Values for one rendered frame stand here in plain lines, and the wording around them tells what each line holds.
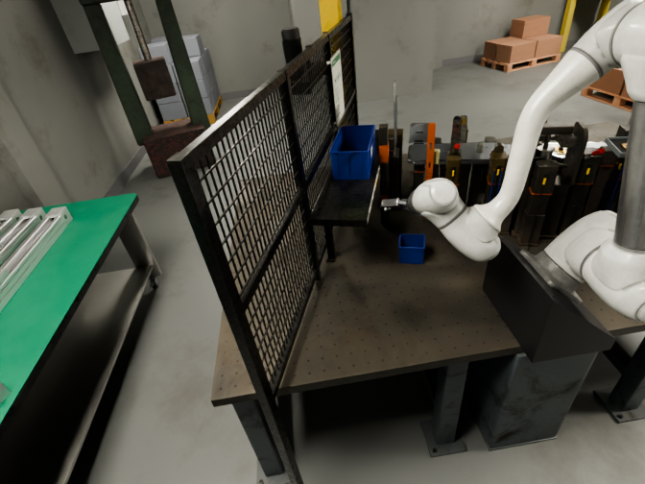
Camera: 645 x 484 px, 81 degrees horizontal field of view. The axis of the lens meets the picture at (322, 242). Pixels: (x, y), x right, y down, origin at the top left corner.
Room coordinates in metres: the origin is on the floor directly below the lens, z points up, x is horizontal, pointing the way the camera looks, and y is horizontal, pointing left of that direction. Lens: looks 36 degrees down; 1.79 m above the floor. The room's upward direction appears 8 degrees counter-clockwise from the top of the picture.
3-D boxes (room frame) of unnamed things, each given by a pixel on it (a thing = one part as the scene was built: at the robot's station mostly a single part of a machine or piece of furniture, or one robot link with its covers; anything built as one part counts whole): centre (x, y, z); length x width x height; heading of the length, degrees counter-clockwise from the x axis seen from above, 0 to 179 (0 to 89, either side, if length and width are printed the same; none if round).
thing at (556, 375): (0.90, -0.74, 0.33); 0.31 x 0.31 x 0.66; 2
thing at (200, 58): (6.51, 1.78, 0.58); 1.15 x 0.77 x 1.15; 2
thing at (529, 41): (6.90, -3.86, 0.33); 1.16 x 0.89 x 0.65; 92
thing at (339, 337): (1.57, -0.82, 0.68); 2.56 x 1.61 x 0.04; 92
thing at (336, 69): (1.92, -0.17, 1.30); 0.23 x 0.02 x 0.31; 163
